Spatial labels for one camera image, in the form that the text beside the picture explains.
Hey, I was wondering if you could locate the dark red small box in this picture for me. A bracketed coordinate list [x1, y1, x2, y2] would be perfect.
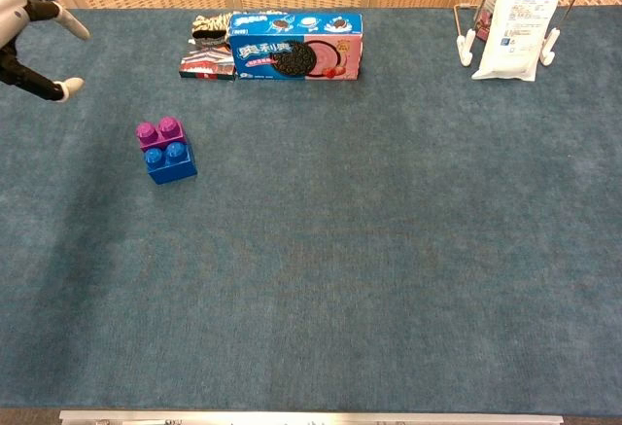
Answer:
[475, 0, 498, 43]

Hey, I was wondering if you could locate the teal felt table cloth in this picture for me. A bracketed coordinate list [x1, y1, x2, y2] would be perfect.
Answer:
[0, 4, 622, 417]

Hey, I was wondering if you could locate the white printed pouch bag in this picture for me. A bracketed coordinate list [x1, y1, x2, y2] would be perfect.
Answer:
[470, 0, 582, 84]

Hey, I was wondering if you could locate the blue Oreo cookie box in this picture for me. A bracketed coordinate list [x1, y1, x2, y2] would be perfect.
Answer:
[227, 12, 364, 82]

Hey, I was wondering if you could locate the aluminium profile rail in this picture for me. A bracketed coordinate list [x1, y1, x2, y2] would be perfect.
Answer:
[58, 409, 566, 425]

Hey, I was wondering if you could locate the blue toy brick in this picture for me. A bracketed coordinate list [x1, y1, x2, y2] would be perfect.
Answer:
[144, 141, 199, 186]

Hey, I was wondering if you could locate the palace print flat box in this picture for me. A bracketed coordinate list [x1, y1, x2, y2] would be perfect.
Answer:
[178, 6, 289, 82]

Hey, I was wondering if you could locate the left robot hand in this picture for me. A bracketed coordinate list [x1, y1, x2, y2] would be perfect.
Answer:
[0, 0, 92, 103]

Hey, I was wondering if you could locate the purple toy brick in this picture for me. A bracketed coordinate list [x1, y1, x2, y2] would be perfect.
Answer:
[135, 116, 188, 154]

